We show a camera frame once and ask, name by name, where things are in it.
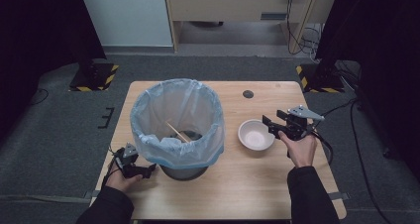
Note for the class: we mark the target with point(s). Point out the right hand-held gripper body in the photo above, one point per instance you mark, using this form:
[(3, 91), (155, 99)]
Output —
[(297, 128)]

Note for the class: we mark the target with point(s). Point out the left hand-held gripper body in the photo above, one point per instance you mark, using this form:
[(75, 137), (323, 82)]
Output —
[(127, 154)]

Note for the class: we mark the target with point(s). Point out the white round bowl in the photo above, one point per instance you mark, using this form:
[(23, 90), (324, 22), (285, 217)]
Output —
[(256, 136)]

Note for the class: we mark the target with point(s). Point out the dark round trash bin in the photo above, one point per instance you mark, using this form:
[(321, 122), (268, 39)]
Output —
[(183, 173)]

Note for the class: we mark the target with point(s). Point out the wooden chopstick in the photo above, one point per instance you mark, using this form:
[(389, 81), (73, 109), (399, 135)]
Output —
[(178, 132)]

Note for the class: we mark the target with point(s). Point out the trash bin with blue bag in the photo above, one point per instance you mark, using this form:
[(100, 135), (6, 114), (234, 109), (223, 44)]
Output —
[(204, 118)]

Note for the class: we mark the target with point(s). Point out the person's right hand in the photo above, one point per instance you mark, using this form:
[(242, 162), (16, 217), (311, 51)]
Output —
[(302, 151)]

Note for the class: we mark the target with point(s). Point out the person's left hand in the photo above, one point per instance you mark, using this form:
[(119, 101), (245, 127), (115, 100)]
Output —
[(119, 182)]

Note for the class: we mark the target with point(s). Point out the dark round table grommet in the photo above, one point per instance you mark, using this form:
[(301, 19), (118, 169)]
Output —
[(248, 94)]

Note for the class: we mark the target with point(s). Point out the black striped stand base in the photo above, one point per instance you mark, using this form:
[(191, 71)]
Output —
[(322, 82), (95, 77)]

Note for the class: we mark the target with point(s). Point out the dark curtain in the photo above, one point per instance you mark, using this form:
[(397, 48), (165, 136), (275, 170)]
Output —
[(39, 35), (379, 35)]

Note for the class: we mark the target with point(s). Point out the light wooden desk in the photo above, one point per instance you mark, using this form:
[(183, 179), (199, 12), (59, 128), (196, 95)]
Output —
[(231, 2)]

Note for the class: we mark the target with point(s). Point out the white partition panel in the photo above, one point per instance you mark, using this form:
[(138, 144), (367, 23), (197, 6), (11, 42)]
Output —
[(125, 16)]

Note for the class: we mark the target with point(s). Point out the grey table bracket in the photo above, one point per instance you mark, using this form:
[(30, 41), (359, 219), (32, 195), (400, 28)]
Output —
[(90, 194), (341, 196)]

